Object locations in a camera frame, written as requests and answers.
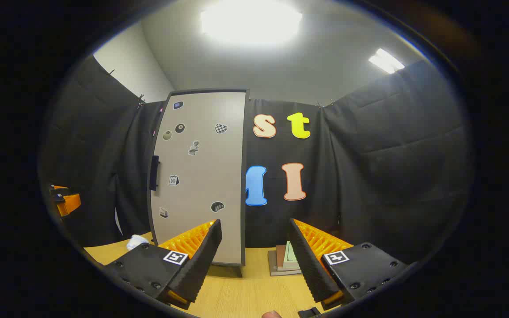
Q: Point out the beige cabinet door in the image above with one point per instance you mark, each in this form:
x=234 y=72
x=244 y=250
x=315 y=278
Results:
x=210 y=168

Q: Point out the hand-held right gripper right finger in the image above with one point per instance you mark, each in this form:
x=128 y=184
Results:
x=307 y=260

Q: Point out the brown book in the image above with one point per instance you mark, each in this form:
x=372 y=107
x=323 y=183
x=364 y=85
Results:
x=280 y=256

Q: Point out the black backdrop cloth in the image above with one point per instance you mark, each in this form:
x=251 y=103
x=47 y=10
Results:
x=382 y=176

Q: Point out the light green book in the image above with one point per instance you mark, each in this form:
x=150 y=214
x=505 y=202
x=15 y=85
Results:
x=290 y=258

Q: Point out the grey cabinet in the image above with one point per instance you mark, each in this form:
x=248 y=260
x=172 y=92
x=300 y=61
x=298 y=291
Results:
x=245 y=176

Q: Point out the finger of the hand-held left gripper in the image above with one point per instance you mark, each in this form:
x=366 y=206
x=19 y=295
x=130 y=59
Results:
x=70 y=205

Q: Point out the ceiling light panel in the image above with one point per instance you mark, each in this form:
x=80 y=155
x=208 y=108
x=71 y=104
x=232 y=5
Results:
x=385 y=61
x=250 y=20

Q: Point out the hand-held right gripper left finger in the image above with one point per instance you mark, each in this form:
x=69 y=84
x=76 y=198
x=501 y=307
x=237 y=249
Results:
x=201 y=260

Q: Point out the white fluffy coaster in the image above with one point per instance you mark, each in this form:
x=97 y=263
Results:
x=136 y=242

